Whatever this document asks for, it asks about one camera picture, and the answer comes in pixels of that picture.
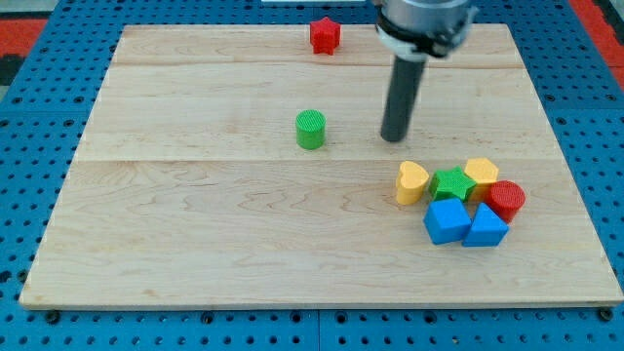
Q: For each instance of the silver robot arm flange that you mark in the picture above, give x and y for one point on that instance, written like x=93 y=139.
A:
x=414 y=30

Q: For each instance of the blue cube block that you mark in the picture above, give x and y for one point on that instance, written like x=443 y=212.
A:
x=447 y=221

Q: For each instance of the green cylinder block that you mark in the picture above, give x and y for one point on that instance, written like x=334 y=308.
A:
x=310 y=128

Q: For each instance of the light wooden board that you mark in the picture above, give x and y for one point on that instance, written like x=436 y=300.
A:
x=188 y=191

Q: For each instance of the yellow heart block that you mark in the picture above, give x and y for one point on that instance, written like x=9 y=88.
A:
x=410 y=183

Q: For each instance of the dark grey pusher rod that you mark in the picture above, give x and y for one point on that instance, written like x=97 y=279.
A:
x=402 y=92

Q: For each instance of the green star block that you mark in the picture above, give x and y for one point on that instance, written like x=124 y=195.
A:
x=451 y=183

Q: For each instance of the red star block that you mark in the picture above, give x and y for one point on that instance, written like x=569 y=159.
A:
x=324 y=36

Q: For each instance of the yellow hexagon block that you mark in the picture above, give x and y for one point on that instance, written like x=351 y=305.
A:
x=485 y=174

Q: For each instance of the blue triangle block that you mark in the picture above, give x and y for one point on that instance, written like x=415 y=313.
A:
x=488 y=229

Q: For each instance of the red cylinder block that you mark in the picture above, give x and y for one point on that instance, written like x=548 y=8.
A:
x=506 y=198

